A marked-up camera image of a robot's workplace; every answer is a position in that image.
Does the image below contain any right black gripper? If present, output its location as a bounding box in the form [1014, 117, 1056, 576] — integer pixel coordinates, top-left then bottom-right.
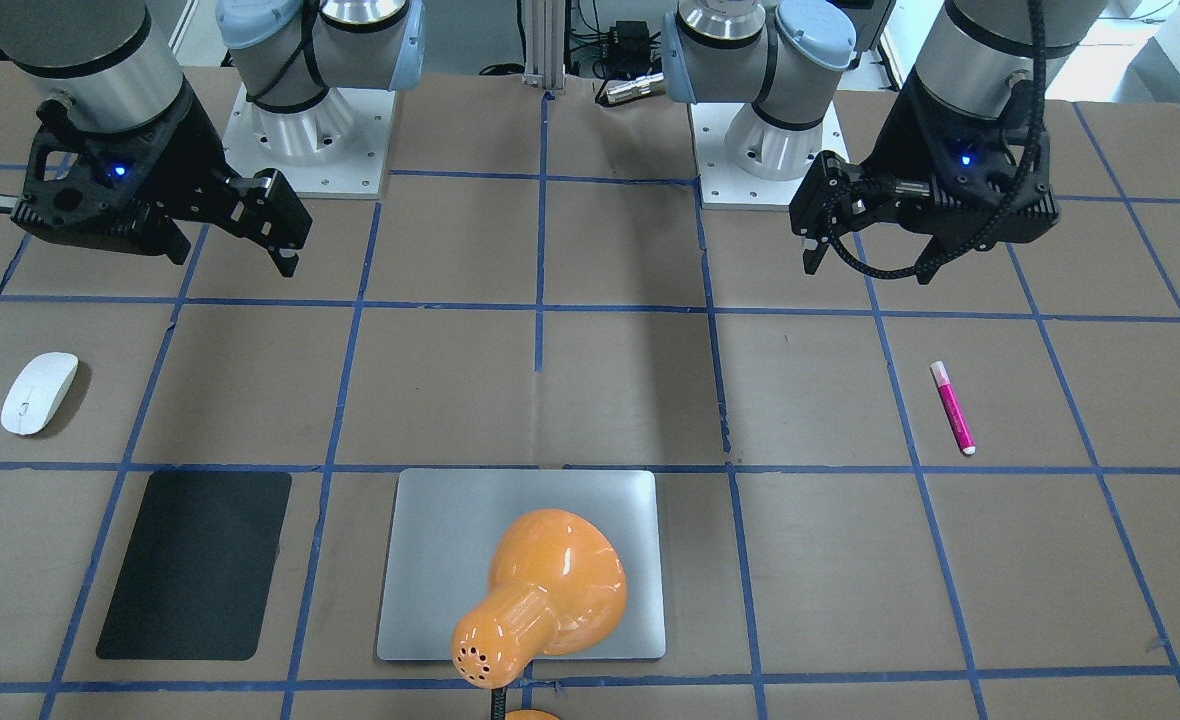
[9, 83, 314, 279]

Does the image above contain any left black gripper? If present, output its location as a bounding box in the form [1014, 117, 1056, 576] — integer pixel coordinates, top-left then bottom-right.
[788, 76, 1035, 275]

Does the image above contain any pink highlighter pen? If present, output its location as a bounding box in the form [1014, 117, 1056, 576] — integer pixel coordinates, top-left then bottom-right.
[929, 360, 977, 457]

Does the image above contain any white computer mouse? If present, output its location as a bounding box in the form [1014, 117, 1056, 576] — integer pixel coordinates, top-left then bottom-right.
[0, 352, 79, 436]

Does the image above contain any silver laptop notebook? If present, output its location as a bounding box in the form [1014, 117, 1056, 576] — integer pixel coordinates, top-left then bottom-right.
[374, 467, 667, 662]

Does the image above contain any black mousepad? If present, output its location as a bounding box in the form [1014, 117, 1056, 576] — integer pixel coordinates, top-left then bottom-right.
[96, 470, 293, 661]

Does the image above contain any orange desk lamp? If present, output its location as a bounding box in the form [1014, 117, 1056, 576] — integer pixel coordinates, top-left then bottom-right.
[450, 509, 628, 719]

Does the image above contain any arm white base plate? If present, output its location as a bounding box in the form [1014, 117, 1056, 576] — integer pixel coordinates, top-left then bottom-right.
[223, 89, 401, 199]
[689, 102, 848, 211]

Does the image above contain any aluminium frame post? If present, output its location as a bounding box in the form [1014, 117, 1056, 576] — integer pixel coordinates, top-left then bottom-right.
[520, 1, 568, 96]

